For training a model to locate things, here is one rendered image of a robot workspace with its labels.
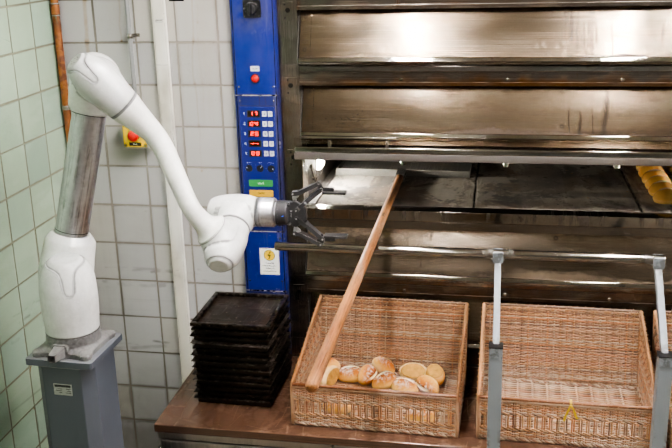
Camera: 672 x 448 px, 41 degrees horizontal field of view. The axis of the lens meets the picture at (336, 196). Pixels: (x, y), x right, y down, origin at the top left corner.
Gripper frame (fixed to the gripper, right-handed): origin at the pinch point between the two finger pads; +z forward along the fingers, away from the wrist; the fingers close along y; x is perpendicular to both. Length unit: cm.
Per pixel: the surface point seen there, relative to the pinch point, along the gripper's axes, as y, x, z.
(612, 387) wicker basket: 75, -44, 86
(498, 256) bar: 18, -17, 46
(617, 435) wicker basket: 71, -5, 83
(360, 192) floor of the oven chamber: 16, -77, -7
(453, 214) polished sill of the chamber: 16, -55, 30
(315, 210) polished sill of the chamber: 16, -55, -20
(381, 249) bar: 17.0, -17.6, 8.9
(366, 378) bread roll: 70, -31, 1
